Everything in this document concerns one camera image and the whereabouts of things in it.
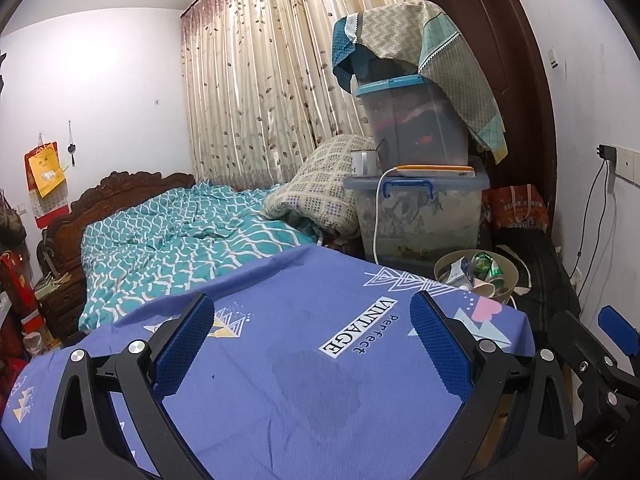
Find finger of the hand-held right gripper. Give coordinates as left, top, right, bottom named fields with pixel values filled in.
left=550, top=310, right=640, bottom=461
left=598, top=305, right=640, bottom=361

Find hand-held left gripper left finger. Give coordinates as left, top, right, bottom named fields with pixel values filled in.
left=30, top=290, right=216, bottom=480

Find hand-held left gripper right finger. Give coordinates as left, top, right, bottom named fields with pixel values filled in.
left=407, top=290, right=581, bottom=480

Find white carton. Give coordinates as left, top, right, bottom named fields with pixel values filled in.
left=445, top=260, right=473, bottom=289

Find beige round trash bin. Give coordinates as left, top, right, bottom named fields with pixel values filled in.
left=433, top=249, right=520, bottom=307

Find green packet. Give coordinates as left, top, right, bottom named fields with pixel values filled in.
left=472, top=251, right=502, bottom=279

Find black bag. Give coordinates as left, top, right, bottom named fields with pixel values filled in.
left=492, top=227, right=581, bottom=333

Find teal patterned duvet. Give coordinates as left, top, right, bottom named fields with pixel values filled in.
left=80, top=181, right=321, bottom=333

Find blue printed tablecloth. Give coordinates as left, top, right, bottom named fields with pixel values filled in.
left=0, top=245, right=538, bottom=480

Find wooden nightstand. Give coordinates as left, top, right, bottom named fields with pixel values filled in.
left=35, top=275, right=89, bottom=348

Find red and orange bag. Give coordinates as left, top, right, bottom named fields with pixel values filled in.
left=487, top=184, right=551, bottom=234

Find carved wooden headboard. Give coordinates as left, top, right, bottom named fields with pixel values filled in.
left=42, top=170, right=196, bottom=281

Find red gift box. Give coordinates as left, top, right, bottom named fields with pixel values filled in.
left=0, top=252, right=39, bottom=336

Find orange and white power strip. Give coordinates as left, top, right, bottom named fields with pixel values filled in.
left=392, top=163, right=476, bottom=179

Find white enamel mug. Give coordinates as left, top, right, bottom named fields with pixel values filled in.
left=349, top=149, right=379, bottom=178

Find beige checked quilt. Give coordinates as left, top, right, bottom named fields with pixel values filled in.
left=262, top=134, right=378, bottom=236

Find clear storage box blue lid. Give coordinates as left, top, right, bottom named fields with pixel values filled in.
left=355, top=74, right=471, bottom=168

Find beige leaf print curtain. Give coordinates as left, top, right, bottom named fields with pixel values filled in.
left=180, top=0, right=426, bottom=196

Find grey and teal patterned cloth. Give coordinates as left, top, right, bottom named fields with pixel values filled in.
left=331, top=1, right=508, bottom=163

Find dark brown wooden door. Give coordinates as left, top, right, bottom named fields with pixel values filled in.
left=405, top=0, right=558, bottom=231

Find black cable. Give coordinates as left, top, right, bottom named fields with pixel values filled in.
left=570, top=157, right=609, bottom=291

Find clear storage box blue handles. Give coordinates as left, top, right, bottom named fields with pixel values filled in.
left=344, top=162, right=491, bottom=264

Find white power cable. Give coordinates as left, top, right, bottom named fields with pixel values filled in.
left=372, top=167, right=402, bottom=266

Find yellow and red wall calendar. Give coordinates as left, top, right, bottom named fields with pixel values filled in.
left=25, top=142, right=68, bottom=228

